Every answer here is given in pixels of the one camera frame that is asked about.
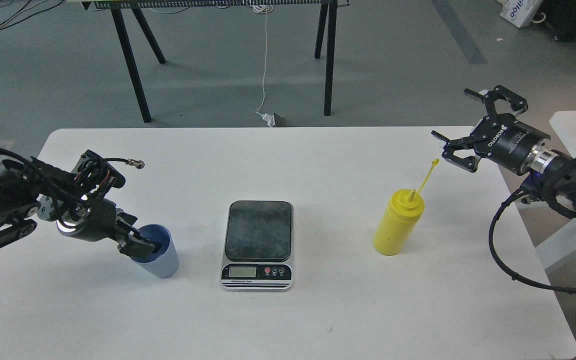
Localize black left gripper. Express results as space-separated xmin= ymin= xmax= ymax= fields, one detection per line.
xmin=56 ymin=199 xmax=162 ymax=260

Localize black trestle table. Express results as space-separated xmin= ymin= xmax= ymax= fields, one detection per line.
xmin=78 ymin=0 xmax=351 ymax=125

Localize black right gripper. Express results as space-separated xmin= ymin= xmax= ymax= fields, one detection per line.
xmin=430 ymin=85 xmax=551 ymax=176

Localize white hanging cable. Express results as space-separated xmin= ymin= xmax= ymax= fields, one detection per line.
xmin=254 ymin=4 xmax=274 ymax=117

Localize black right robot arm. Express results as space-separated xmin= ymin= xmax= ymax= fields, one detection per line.
xmin=432 ymin=85 xmax=576 ymax=295

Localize white cardboard box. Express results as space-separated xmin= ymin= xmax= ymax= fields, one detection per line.
xmin=499 ymin=0 xmax=544 ymax=28

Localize digital kitchen scale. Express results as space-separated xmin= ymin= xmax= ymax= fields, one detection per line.
xmin=220 ymin=200 xmax=294 ymax=292

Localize white power adapter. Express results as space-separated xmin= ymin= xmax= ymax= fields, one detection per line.
xmin=262 ymin=112 xmax=288 ymax=128

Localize yellow squeeze bottle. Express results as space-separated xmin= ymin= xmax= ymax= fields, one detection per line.
xmin=372 ymin=158 xmax=440 ymax=256

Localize blue plastic cup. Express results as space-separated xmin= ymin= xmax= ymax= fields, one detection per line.
xmin=130 ymin=224 xmax=179 ymax=279

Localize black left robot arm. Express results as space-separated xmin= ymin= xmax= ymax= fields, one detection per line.
xmin=0 ymin=148 xmax=164 ymax=261

